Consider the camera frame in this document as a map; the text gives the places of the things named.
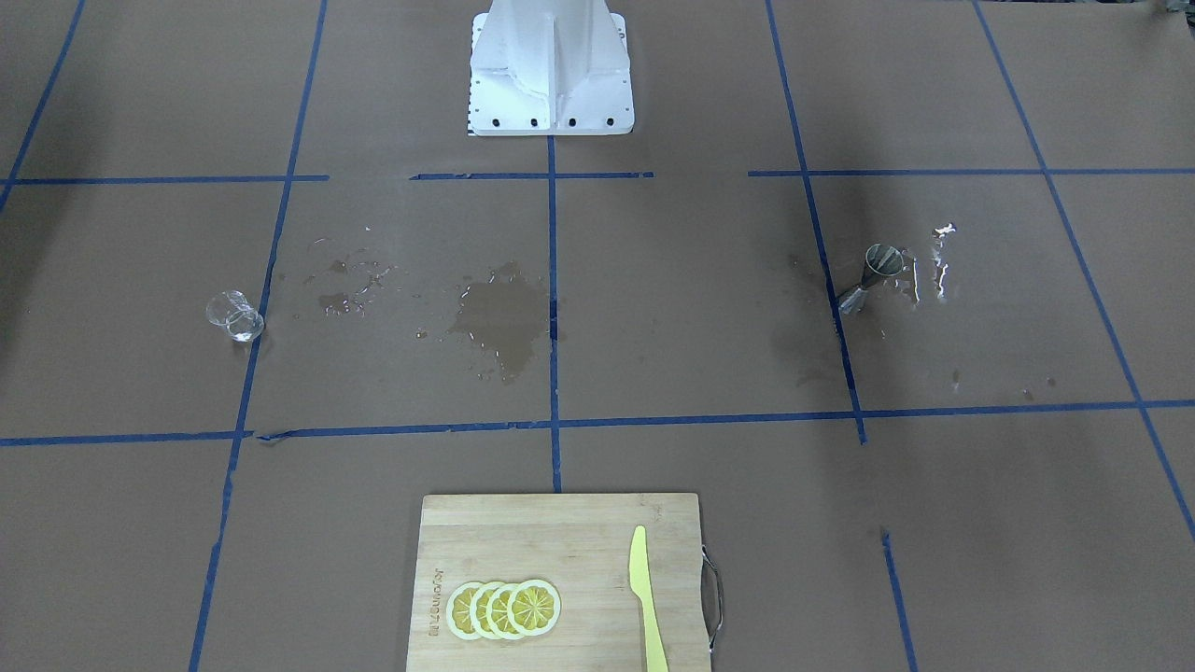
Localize steel jigger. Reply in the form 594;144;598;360
837;244;906;314

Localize clear glass measuring cup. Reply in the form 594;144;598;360
206;291;265;343

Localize bamboo cutting board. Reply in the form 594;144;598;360
406;493;712;671

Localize yellow plastic knife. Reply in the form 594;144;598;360
627;525;669;671

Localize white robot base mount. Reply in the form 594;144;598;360
467;1;636;138

